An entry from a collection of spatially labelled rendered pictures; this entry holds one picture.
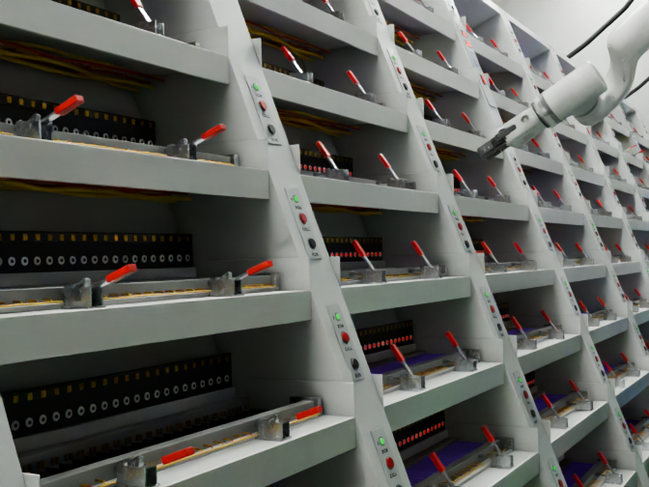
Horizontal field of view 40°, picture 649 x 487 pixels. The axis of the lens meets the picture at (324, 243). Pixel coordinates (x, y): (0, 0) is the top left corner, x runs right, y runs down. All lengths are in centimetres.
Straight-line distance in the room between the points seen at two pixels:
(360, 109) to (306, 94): 22
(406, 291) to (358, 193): 20
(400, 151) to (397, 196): 27
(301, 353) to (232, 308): 22
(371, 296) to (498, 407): 56
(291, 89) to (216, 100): 20
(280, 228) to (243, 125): 18
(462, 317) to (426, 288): 26
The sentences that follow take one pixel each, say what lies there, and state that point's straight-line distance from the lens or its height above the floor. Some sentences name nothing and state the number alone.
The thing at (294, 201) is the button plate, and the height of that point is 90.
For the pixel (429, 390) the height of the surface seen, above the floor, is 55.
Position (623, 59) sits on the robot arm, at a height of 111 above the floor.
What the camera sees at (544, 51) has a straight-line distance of 420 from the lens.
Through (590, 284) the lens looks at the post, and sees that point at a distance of 335.
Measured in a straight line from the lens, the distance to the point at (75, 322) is 96.
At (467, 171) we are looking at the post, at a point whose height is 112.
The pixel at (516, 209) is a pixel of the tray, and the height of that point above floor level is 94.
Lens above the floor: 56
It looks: 11 degrees up
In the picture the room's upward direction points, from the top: 20 degrees counter-clockwise
